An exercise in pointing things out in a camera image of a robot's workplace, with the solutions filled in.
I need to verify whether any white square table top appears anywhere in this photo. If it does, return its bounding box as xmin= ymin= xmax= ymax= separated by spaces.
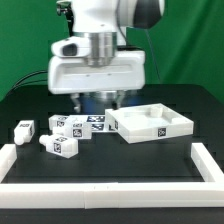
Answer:
xmin=105 ymin=103 xmax=194 ymax=144

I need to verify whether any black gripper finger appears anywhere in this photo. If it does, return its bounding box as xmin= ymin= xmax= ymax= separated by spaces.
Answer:
xmin=70 ymin=93 xmax=81 ymax=113
xmin=115 ymin=91 xmax=124 ymax=109

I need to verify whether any black cable lower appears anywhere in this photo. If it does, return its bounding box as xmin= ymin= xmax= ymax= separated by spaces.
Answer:
xmin=14 ymin=79 xmax=49 ymax=90

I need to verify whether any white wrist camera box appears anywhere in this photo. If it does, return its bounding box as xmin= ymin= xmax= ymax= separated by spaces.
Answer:
xmin=51 ymin=36 xmax=90 ymax=57

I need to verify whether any black camera stand pole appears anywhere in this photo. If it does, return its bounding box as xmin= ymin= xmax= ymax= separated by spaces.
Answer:
xmin=56 ymin=0 xmax=74 ymax=36

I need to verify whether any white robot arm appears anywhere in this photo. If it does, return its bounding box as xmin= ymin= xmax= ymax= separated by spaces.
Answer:
xmin=48 ymin=0 xmax=165 ymax=111

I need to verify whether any white U-shaped fence frame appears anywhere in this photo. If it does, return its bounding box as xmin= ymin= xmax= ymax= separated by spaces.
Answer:
xmin=0 ymin=143 xmax=224 ymax=209

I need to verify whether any black cable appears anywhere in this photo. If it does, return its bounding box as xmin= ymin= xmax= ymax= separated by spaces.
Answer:
xmin=14 ymin=79 xmax=49 ymax=90
xmin=13 ymin=69 xmax=49 ymax=91

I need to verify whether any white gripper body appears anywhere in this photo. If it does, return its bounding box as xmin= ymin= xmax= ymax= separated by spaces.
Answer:
xmin=48 ymin=51 xmax=145 ymax=94

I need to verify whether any white marker sheet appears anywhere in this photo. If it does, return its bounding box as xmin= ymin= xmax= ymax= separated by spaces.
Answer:
xmin=70 ymin=115 xmax=114 ymax=133

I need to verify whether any black cable upper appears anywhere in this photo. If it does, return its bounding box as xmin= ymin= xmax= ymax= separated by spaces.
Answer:
xmin=13 ymin=69 xmax=49 ymax=91

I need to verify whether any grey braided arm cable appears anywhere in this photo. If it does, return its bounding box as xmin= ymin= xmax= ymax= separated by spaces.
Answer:
xmin=143 ymin=28 xmax=162 ymax=84

